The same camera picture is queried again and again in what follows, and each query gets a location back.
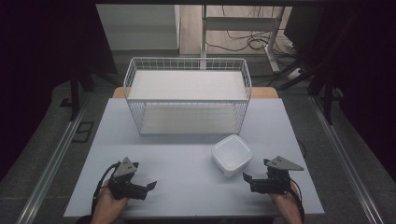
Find person's left hand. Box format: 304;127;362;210
91;179;130;224

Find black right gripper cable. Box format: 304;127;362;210
289;178;306;224

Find person's right hand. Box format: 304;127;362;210
270;182;304;224

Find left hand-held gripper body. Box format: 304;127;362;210
107;157;148;201

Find white power strip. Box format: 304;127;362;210
285;67;304;81

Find wooden table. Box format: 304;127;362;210
111;86;280;100

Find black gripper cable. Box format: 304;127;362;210
289;178;306;224
91;161;121;217

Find black floor bracket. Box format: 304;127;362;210
71;120;95;145

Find white wire basket rack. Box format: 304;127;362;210
122;56;253;136

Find black floor cables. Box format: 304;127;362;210
205;5;302;87

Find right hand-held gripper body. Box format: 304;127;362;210
249;155;305;196

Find aluminium floor rail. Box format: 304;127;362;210
307;94;387;224
14;92;92;224

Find white square box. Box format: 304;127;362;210
211;133;254;178

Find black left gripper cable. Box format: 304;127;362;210
91;161;121;217

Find white cabinet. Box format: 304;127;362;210
95;4;181;51

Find white metal desk frame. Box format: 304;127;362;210
200;4;287;73

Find black stand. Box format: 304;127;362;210
68;69;96;121

